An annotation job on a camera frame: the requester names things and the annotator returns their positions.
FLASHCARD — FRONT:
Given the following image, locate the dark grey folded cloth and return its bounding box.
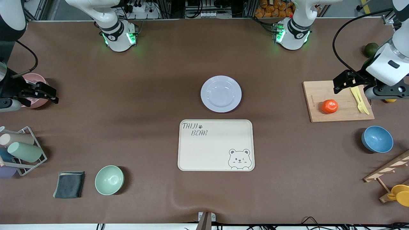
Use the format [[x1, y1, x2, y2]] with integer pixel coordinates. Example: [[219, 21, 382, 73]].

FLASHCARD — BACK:
[[53, 171, 85, 199]]

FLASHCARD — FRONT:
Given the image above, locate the black floor cable bundle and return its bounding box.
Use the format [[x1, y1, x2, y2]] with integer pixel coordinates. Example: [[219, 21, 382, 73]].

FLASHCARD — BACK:
[[300, 217, 409, 230]]

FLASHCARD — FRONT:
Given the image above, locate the yellow plastic knife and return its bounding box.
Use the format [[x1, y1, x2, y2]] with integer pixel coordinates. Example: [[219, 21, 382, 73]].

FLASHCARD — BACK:
[[350, 86, 370, 115]]

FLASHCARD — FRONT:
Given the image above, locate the wooden mug rack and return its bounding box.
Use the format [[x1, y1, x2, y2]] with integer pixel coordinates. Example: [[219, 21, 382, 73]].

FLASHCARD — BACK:
[[363, 150, 409, 203]]

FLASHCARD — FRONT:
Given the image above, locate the yellow plastic fork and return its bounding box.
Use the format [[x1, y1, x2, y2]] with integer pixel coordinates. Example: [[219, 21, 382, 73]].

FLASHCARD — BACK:
[[353, 89, 366, 114]]

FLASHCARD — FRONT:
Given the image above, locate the grey wire cup rack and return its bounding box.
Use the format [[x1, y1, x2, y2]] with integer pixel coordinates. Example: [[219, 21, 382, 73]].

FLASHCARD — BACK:
[[0, 126, 48, 176]]

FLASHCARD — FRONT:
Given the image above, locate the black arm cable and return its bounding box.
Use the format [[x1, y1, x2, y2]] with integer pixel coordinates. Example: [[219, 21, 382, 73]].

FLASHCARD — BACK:
[[332, 9, 394, 73], [12, 40, 39, 79]]

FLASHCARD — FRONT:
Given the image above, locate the green round fruit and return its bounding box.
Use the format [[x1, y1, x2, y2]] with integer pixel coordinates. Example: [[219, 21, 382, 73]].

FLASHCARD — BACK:
[[364, 42, 380, 58]]

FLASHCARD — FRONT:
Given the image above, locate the pink bowl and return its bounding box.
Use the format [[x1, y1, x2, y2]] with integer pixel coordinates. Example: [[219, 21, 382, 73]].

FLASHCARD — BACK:
[[20, 73, 50, 109]]

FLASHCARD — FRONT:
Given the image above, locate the bamboo cutting board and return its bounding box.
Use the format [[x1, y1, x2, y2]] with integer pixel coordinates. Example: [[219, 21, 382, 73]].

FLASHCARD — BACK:
[[303, 80, 375, 123]]

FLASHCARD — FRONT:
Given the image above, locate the mint green cup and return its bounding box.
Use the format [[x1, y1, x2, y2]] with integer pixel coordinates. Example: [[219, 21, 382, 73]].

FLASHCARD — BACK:
[[7, 142, 43, 163]]

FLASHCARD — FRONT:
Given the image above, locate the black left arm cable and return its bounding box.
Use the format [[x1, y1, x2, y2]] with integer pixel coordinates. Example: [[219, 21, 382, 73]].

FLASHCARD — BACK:
[[332, 9, 394, 73]]

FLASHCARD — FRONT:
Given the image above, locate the metal camera mount clamp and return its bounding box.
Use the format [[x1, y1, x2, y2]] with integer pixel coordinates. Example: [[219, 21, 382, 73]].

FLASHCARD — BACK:
[[196, 211, 216, 230]]

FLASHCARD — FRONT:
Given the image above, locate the cream bear print tray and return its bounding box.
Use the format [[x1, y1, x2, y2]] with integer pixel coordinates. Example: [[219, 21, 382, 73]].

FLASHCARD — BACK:
[[178, 119, 255, 172]]

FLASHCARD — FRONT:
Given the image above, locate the lavender round plate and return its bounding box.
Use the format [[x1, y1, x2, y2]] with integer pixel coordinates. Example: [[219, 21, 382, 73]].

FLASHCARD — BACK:
[[200, 75, 242, 113]]

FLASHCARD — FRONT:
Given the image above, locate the purple cup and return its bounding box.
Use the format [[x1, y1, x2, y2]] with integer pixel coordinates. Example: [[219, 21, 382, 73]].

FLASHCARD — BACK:
[[0, 165, 17, 179]]

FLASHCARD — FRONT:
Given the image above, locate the blue bowl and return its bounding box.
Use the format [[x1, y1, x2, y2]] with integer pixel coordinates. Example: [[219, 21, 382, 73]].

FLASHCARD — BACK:
[[361, 126, 394, 153]]

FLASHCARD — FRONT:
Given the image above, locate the beige cup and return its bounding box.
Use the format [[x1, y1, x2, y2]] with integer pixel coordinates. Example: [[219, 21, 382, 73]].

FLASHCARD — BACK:
[[0, 133, 35, 148]]

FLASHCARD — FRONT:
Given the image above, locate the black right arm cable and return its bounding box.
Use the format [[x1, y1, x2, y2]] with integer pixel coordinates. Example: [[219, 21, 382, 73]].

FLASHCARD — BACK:
[[12, 40, 39, 79]]

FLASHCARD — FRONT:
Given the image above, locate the mint green bowl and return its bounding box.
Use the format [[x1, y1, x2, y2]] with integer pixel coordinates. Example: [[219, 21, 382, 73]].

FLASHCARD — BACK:
[[95, 165, 124, 196]]

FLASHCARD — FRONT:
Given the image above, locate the orange mandarin fruit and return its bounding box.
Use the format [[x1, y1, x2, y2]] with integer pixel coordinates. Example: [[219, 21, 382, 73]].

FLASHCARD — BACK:
[[321, 99, 339, 114]]

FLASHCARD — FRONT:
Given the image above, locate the aluminium frame profile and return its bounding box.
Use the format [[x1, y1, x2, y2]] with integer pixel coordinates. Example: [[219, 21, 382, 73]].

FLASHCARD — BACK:
[[382, 9, 400, 26]]

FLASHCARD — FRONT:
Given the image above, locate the white power strip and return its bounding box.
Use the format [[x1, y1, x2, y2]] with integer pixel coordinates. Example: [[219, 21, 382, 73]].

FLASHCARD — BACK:
[[127, 3, 160, 19]]

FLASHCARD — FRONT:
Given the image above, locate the yellow mug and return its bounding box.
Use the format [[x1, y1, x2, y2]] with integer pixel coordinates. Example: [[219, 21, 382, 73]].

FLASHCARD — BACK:
[[387, 184, 409, 207]]

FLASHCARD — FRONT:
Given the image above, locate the bag of orange snacks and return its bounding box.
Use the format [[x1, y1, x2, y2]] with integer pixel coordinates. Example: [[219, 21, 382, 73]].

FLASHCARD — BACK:
[[255, 0, 295, 18]]

